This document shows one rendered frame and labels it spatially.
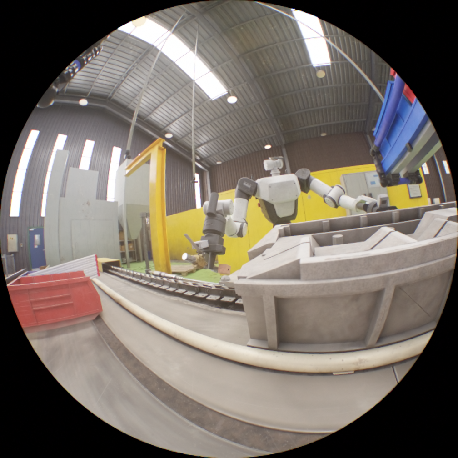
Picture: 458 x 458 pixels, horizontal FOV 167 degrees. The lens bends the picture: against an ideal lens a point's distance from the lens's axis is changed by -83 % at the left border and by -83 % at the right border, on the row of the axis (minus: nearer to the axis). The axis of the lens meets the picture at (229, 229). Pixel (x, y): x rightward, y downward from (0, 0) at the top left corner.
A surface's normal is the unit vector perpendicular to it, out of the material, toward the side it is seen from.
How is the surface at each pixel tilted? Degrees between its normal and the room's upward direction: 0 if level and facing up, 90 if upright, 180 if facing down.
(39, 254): 90
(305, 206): 90
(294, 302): 100
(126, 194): 90
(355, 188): 90
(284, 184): 106
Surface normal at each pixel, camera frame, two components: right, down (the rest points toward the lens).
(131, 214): 0.84, 0.27
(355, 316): -0.48, 0.18
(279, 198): 0.05, 0.23
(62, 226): 0.86, -0.11
